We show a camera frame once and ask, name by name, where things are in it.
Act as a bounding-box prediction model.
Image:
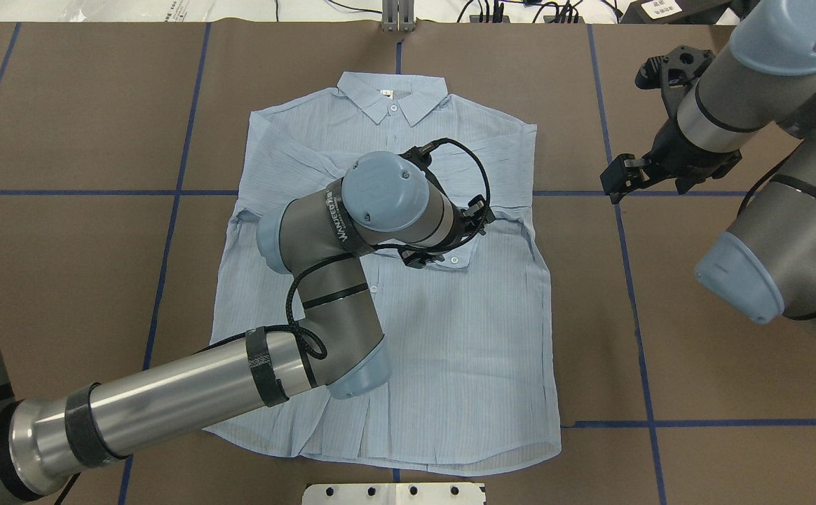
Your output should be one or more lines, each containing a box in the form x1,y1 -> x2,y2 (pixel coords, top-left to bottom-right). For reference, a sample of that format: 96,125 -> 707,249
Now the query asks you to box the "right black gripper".
601,118 -> 742,204

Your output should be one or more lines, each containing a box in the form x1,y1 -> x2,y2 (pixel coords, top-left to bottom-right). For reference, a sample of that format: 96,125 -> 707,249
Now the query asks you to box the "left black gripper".
400,199 -> 494,269

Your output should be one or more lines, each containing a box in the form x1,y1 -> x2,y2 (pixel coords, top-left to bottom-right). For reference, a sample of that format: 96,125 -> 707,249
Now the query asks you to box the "light blue button-up shirt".
208,72 -> 562,476

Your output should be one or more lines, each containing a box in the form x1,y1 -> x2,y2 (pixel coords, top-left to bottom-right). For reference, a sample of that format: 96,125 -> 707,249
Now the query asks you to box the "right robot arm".
600,1 -> 816,333

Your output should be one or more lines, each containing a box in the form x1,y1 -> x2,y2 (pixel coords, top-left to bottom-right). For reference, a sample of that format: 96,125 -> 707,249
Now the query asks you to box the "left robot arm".
0,140 -> 494,504

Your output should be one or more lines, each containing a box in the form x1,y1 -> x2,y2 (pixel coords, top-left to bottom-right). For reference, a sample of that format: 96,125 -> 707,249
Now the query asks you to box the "clear plastic bag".
43,0 -> 240,22

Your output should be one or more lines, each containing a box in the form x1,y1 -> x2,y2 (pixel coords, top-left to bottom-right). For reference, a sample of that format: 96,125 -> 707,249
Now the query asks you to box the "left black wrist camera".
400,141 -> 440,177

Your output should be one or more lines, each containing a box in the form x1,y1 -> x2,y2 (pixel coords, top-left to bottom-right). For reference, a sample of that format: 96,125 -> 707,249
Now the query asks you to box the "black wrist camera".
400,141 -> 440,177
634,46 -> 716,118

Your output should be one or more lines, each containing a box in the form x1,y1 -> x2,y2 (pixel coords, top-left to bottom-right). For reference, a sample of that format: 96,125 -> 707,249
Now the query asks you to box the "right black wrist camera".
634,46 -> 716,118

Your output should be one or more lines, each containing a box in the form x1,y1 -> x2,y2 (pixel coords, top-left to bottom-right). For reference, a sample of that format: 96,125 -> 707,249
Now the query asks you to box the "aluminium frame post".
381,0 -> 417,33

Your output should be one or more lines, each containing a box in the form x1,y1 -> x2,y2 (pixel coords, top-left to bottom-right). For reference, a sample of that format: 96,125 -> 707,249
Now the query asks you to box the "white camera mast with base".
301,480 -> 488,504

